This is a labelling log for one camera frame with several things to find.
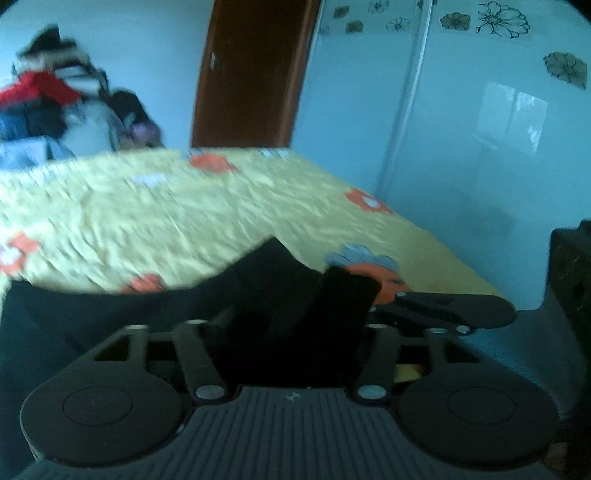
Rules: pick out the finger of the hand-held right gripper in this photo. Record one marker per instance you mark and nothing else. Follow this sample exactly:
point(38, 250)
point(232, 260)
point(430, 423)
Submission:
point(425, 309)

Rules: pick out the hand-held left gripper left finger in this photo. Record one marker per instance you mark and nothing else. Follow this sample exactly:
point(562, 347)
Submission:
point(194, 341)

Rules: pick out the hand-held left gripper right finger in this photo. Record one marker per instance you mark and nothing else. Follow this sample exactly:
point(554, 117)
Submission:
point(378, 360)

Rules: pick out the black pants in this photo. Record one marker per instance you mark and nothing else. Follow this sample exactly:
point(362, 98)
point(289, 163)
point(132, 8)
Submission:
point(277, 286)

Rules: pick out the yellow floral bedsheet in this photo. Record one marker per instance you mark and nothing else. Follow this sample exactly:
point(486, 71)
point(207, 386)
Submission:
point(184, 207)

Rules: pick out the white wardrobe with flower decals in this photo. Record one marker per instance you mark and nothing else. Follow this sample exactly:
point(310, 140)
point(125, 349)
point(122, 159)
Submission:
point(461, 115)

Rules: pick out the purple bag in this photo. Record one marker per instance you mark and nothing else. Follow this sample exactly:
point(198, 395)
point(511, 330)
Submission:
point(145, 133)

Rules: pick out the grey cloth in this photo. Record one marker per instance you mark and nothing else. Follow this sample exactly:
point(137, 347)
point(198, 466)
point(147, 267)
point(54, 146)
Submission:
point(90, 125)

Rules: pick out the light blue blanket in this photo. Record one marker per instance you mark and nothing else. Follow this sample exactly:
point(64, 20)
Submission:
point(25, 154)

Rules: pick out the brown wooden door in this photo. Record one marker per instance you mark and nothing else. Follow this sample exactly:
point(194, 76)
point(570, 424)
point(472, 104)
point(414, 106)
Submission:
point(254, 74)

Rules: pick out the dark blue jacket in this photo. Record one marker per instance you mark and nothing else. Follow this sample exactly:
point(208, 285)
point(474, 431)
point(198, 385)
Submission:
point(27, 121)

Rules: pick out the striped folded cloth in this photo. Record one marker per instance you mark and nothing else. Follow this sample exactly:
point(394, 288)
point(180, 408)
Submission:
point(87, 76)

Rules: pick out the red jacket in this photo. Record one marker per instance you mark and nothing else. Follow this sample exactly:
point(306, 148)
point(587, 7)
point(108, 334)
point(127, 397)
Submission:
point(37, 87)

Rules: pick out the black cloth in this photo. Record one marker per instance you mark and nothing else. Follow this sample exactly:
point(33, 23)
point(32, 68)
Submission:
point(46, 41)

